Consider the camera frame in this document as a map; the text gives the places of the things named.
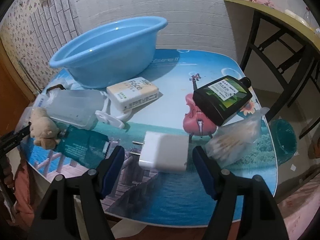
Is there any black green bottle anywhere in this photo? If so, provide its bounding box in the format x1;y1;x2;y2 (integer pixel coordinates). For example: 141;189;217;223
193;75;252;126

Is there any beige plush toy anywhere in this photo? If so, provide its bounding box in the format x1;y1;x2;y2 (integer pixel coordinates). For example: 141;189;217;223
30;107;60;150

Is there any bag of cotton swabs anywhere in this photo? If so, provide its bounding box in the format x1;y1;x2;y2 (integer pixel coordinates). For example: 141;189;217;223
205;107;269;168

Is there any translucent plastic lidded box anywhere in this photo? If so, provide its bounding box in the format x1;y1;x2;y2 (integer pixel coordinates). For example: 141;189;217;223
44;88;106;130

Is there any wooden side table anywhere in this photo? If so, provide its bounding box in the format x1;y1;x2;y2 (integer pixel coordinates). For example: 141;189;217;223
224;0;319;121

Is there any white charging cable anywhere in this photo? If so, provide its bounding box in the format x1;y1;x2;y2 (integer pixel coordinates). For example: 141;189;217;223
94;94;133;130

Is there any face tissue pack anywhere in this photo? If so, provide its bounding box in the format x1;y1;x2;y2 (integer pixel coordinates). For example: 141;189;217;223
106;77;159;112

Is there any white power adapter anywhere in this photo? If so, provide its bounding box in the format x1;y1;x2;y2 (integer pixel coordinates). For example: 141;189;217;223
130;131;189;173

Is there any pink cloth on shelf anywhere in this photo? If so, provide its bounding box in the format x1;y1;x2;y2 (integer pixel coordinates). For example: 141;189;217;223
249;0;274;8

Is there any wooden door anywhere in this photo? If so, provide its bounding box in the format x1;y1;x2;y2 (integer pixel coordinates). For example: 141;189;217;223
0;44;35;136

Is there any teal foil packet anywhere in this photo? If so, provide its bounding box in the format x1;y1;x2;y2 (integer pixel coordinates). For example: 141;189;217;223
53;126;110;168

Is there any blue plastic basin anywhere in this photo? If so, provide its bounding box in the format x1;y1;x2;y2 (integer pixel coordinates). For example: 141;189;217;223
49;16;168;88

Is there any green waste bin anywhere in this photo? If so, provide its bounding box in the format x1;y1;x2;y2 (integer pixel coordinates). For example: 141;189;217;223
270;119;297;166

